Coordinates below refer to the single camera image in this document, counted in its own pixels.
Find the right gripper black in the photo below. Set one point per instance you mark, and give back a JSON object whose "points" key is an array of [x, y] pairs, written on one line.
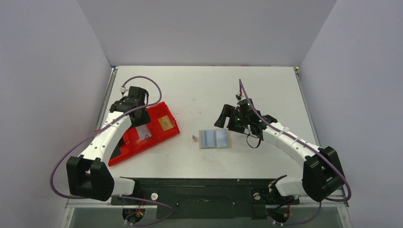
{"points": [[232, 122]]}

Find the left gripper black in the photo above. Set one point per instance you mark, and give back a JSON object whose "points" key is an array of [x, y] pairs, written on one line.
{"points": [[143, 120]]}

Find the silver VIP credit card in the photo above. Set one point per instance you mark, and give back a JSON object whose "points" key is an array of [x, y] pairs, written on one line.
{"points": [[143, 132]]}

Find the beige card holder wallet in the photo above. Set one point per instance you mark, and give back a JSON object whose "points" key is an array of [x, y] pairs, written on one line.
{"points": [[213, 139]]}

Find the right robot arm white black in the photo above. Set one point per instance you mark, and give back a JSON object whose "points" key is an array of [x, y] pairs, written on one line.
{"points": [[322, 173]]}

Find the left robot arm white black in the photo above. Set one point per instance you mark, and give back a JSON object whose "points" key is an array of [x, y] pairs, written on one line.
{"points": [[88, 173]]}

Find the orange card in bin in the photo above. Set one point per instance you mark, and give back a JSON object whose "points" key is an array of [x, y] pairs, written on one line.
{"points": [[166, 123]]}

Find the red plastic bin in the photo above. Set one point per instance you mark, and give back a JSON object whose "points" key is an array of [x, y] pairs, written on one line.
{"points": [[130, 145]]}

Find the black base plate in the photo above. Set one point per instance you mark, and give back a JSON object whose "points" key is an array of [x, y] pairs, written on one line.
{"points": [[258, 188]]}

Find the aluminium frame rail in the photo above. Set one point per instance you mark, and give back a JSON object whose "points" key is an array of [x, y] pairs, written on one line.
{"points": [[116, 202]]}

